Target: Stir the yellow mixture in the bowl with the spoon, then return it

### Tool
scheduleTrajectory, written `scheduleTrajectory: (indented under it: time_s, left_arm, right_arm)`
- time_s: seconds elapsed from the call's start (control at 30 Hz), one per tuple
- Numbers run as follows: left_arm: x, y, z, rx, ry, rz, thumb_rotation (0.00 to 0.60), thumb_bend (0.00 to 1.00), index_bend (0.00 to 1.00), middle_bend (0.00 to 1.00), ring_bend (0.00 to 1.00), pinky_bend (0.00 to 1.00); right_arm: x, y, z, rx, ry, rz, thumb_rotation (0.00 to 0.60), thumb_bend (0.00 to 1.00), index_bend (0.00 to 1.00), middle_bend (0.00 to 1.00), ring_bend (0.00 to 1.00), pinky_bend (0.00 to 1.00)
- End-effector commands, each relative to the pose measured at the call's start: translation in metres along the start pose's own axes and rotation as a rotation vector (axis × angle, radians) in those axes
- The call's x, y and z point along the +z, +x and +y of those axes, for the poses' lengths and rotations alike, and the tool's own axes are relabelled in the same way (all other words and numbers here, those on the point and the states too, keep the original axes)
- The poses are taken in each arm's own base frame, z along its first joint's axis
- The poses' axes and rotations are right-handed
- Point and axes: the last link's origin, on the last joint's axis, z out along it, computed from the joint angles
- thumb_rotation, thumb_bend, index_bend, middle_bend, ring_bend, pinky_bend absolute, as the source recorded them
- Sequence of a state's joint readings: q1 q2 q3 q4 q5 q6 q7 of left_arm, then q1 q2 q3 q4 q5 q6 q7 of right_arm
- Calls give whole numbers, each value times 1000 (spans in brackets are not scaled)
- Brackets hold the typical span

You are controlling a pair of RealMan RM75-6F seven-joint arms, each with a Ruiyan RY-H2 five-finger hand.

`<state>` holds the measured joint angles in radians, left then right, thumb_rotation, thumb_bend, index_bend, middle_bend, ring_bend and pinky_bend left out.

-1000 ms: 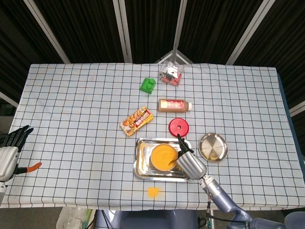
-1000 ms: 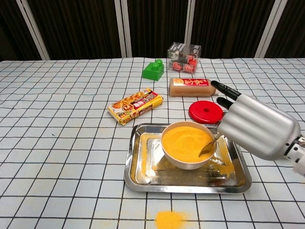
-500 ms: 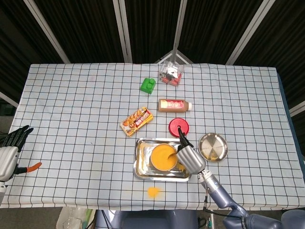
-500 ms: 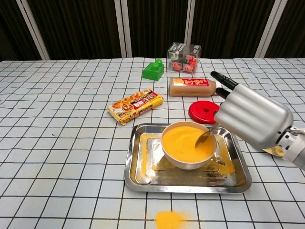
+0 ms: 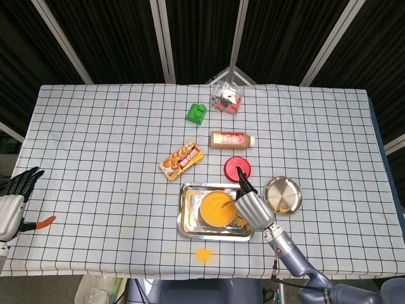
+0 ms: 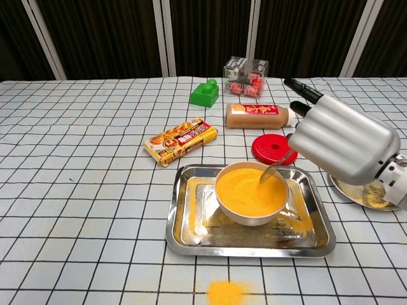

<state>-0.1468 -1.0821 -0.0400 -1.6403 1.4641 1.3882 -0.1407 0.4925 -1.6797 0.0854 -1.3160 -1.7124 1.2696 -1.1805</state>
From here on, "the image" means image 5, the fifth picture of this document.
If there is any clear plastic bag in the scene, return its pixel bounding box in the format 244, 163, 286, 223
74, 274, 126, 304

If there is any round steel plate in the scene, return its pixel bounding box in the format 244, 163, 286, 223
263, 175, 304, 216

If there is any clear plastic box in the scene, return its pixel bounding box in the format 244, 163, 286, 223
210, 79, 246, 115

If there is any red round disc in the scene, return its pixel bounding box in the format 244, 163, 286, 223
223, 156, 253, 183

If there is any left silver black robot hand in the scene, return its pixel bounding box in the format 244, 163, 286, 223
0, 167, 57, 240

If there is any rectangular steel tray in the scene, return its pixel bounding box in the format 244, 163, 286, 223
176, 182, 256, 242

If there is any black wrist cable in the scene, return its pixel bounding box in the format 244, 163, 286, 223
270, 243, 332, 289

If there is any triangular screen foot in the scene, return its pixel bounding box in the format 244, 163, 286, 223
204, 65, 258, 86

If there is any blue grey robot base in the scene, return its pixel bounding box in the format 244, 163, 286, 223
125, 278, 263, 304

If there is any bowl of orange powder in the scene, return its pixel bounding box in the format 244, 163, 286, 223
198, 191, 237, 228

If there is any brown drink bottle red label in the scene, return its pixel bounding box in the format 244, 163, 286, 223
209, 130, 256, 149

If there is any green toy building block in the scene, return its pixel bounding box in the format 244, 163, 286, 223
185, 103, 208, 127

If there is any yellow curry box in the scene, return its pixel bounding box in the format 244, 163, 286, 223
159, 141, 205, 182

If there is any white checkered tablecloth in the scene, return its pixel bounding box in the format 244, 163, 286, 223
0, 83, 405, 280

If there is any white screen frame post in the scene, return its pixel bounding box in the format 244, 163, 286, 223
0, 121, 25, 143
383, 133, 405, 156
299, 0, 361, 87
149, 0, 177, 85
30, 0, 94, 85
228, 0, 250, 85

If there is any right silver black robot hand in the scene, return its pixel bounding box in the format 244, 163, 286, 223
234, 167, 275, 231

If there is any orange powder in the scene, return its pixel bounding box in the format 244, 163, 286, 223
193, 246, 219, 265

